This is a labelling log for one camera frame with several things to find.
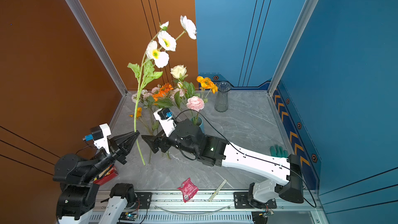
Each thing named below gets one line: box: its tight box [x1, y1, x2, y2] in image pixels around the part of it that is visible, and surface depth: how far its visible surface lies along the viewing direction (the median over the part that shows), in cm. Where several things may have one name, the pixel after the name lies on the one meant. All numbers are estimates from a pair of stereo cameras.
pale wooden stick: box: [208, 178, 228, 202], surface depth 78 cm
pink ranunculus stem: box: [186, 95, 205, 126], surface depth 71 cm
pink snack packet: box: [176, 177, 199, 203], surface depth 77 cm
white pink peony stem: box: [126, 15, 198, 166], surface depth 44 cm
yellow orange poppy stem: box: [196, 75, 219, 99], surface depth 70 cm
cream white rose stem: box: [169, 64, 195, 98], surface depth 71 cm
